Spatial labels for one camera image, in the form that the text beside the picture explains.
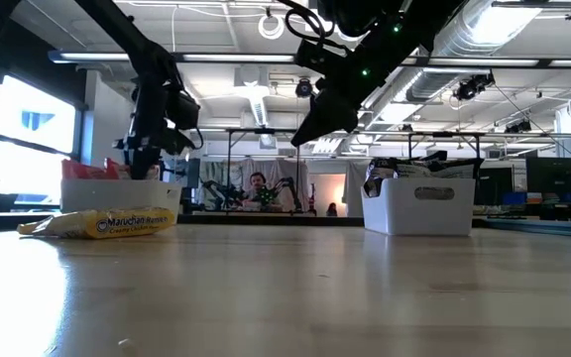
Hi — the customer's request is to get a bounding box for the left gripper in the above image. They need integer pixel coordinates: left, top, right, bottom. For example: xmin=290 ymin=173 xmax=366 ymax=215
xmin=114 ymin=81 xmax=198 ymax=181

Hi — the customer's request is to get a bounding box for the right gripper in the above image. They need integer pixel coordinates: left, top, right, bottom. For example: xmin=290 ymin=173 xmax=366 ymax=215
xmin=289 ymin=58 xmax=387 ymax=148

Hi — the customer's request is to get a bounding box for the yellow Maruchan ramen pack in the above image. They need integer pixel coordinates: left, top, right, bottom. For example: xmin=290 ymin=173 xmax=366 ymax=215
xmin=16 ymin=205 xmax=176 ymax=240

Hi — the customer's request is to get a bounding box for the white plastic bin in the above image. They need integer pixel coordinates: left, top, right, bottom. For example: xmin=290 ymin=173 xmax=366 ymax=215
xmin=361 ymin=177 xmax=477 ymax=237
xmin=60 ymin=177 xmax=184 ymax=219

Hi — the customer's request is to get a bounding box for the grey hanging cloth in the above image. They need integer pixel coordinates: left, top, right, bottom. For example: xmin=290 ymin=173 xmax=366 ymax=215
xmin=344 ymin=161 xmax=372 ymax=217

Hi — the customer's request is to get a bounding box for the large bright window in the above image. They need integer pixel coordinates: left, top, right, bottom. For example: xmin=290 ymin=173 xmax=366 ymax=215
xmin=0 ymin=73 xmax=91 ymax=207

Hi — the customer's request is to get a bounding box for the black ceiling spotlight cluster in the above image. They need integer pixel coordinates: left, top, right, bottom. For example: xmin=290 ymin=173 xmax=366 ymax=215
xmin=452 ymin=72 xmax=496 ymax=102

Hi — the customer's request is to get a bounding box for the dark computer monitor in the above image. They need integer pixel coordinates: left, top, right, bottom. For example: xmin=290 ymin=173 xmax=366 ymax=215
xmin=525 ymin=157 xmax=571 ymax=195

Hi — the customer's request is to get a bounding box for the black ceiling dome camera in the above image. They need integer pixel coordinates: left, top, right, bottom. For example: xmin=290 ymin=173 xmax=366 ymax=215
xmin=293 ymin=76 xmax=315 ymax=99

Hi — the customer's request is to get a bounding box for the distant black rig frame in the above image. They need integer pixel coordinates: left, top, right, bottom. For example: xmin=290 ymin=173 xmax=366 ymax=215
xmin=406 ymin=131 xmax=483 ymax=163
xmin=225 ymin=127 xmax=302 ymax=214

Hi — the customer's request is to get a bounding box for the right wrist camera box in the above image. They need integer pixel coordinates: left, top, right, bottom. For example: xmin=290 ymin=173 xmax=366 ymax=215
xmin=293 ymin=39 xmax=349 ymax=76

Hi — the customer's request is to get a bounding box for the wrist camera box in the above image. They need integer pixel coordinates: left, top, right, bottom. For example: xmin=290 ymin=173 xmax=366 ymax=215
xmin=165 ymin=88 xmax=202 ymax=132
xmin=293 ymin=39 xmax=349 ymax=76

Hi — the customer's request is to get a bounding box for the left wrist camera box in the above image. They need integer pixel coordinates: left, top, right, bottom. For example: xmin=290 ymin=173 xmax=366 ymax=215
xmin=165 ymin=88 xmax=202 ymax=132

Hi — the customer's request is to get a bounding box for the white ceiling ring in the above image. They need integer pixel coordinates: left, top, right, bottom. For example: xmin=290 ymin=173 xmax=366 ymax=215
xmin=257 ymin=12 xmax=286 ymax=41

